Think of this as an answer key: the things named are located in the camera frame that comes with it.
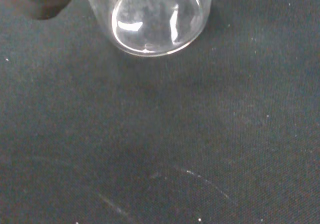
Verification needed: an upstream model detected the black bench cloth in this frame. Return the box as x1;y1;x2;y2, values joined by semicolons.
0;0;320;224

